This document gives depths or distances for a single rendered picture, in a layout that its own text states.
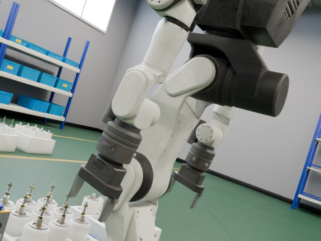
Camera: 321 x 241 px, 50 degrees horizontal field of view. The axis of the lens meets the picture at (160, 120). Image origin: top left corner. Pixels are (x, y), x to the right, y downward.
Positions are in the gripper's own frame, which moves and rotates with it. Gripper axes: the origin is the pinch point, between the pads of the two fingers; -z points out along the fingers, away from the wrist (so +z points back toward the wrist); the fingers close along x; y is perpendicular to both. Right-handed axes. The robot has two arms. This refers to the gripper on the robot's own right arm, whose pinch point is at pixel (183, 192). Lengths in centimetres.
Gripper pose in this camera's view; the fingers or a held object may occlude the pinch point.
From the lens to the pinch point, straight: 126.4
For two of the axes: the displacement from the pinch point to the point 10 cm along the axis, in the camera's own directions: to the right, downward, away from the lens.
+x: -7.7, -4.2, 4.8
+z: 4.2, -9.0, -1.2
